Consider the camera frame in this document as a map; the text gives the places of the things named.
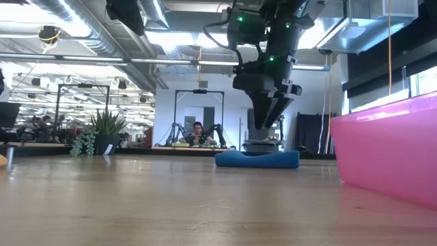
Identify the silver corrugated ceiling duct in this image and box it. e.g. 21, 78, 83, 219
29, 0, 170, 92

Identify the grey equipment cart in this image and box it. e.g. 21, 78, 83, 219
242, 108, 286, 154

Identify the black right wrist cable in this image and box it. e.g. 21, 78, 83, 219
203, 18, 244, 74

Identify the black ceiling cable reel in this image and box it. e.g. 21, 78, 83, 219
37, 25, 63, 45

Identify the pink plastic basket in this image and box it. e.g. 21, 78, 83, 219
330, 91, 437, 210

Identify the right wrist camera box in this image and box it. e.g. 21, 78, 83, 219
227, 8, 268, 46

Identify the distant black gantry frame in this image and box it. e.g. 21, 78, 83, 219
53, 83, 111, 141
173, 89, 225, 148

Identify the blue microfiber towel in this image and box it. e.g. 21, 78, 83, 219
214, 150, 300, 169

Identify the black curtain panel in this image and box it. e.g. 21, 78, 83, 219
295, 111, 338, 155

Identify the silver rectangular air duct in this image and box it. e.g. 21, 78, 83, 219
315, 0, 419, 55

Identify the person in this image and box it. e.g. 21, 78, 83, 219
32, 115, 52, 143
189, 121, 214, 147

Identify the green artificial potted plant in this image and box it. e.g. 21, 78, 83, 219
70, 108, 129, 157

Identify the silver metal post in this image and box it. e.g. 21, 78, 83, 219
5, 146, 15, 170

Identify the black aluminium table frame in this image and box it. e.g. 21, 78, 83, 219
0, 142, 337, 161

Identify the dark background monitor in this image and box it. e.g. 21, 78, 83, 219
0, 101, 22, 129

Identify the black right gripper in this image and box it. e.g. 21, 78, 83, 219
232, 23, 305, 130

